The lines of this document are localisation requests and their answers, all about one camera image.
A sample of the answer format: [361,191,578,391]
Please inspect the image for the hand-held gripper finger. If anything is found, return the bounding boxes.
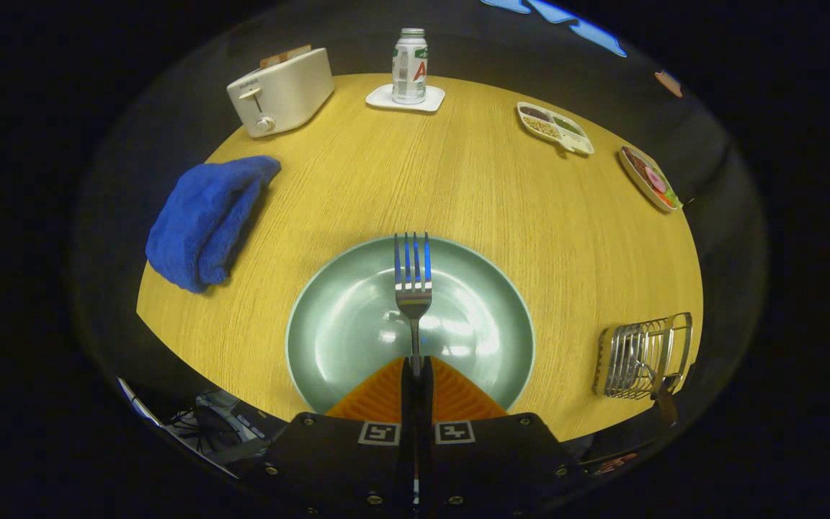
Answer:
[260,355,416,519]
[415,355,574,519]

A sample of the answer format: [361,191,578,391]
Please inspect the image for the white labelled bottle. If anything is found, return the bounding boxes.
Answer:
[392,28,429,105]

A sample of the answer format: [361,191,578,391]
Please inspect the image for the dark cables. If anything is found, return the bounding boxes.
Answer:
[170,393,266,462]

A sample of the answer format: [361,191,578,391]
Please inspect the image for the brown toast slice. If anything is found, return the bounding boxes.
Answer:
[259,45,313,70]

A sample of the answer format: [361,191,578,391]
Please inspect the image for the metal wire basket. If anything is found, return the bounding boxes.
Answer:
[592,312,694,399]

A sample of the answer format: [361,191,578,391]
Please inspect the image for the metal fork with brown handle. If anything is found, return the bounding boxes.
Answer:
[393,231,434,376]

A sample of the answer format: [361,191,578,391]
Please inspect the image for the blue towel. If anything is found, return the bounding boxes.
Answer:
[145,155,282,293]

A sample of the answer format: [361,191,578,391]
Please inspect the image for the white plate of food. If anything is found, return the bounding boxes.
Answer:
[618,145,682,213]

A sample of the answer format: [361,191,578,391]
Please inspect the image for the white toaster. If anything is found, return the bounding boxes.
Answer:
[226,48,335,138]

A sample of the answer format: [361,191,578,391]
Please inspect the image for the pale green plate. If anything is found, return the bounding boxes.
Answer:
[285,234,535,415]

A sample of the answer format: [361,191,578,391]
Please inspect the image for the white divided dish with beans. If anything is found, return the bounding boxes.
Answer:
[516,102,595,156]

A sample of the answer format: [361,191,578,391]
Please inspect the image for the white square coaster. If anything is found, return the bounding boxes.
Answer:
[365,84,446,113]

